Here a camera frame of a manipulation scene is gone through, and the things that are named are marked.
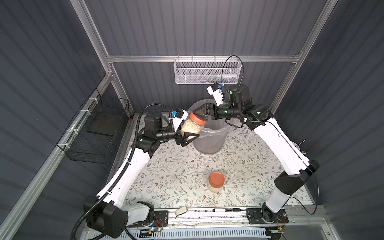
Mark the grey mesh trash bin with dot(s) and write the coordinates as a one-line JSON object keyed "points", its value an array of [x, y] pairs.
{"points": [[210, 145]]}

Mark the oatmeal jar orange lid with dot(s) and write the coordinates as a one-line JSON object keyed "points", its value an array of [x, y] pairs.
{"points": [[216, 182]]}

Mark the white wire wall basket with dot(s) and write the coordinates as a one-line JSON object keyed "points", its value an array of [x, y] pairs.
{"points": [[185, 68]]}

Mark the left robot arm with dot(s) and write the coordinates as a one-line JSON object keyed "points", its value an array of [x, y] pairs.
{"points": [[104, 213]]}

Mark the clear plastic bin liner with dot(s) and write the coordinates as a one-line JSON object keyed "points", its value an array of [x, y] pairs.
{"points": [[213, 128]]}

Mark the pens in white basket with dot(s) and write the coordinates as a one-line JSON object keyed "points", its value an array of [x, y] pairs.
{"points": [[225, 78]]}

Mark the masking tape roll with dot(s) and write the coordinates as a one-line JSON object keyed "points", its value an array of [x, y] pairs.
{"points": [[181, 211]]}

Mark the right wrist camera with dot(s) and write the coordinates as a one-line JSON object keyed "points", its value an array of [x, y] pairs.
{"points": [[215, 90]]}

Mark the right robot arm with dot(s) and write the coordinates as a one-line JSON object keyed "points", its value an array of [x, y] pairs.
{"points": [[236, 103]]}

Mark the black wire wall basket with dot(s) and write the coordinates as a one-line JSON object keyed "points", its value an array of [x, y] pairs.
{"points": [[96, 137]]}

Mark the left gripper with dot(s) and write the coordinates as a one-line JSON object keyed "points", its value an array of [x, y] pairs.
{"points": [[178, 135]]}

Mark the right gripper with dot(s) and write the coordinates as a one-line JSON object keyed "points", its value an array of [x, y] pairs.
{"points": [[214, 110]]}

